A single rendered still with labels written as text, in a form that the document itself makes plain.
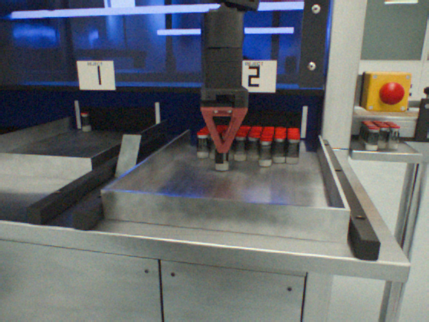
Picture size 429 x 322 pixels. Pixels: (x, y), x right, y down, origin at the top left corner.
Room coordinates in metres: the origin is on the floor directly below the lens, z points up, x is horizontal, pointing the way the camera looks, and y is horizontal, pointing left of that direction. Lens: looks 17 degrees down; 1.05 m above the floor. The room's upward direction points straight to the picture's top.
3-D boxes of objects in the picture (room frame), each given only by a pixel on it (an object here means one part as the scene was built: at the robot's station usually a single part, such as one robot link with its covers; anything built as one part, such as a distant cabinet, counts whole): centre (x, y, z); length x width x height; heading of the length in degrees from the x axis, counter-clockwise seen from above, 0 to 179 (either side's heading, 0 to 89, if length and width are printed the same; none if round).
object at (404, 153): (0.70, -0.35, 0.87); 0.14 x 0.13 x 0.02; 169
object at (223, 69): (0.52, -0.01, 1.03); 0.10 x 0.07 x 0.07; 2
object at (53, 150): (0.66, 0.27, 0.90); 0.34 x 0.26 x 0.04; 169
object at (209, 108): (0.52, -0.01, 0.96); 0.07 x 0.07 x 0.09; 2
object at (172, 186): (0.48, -0.04, 0.90); 0.34 x 0.26 x 0.04; 168
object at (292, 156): (0.57, -0.06, 0.90); 0.18 x 0.02 x 0.05; 78
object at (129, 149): (0.45, 0.14, 0.91); 0.14 x 0.03 x 0.06; 168
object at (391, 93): (0.61, -0.32, 0.99); 0.04 x 0.04 x 0.04; 79
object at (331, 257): (0.56, 0.12, 0.87); 0.70 x 0.48 x 0.02; 79
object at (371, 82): (0.66, -0.33, 1.00); 0.08 x 0.07 x 0.07; 169
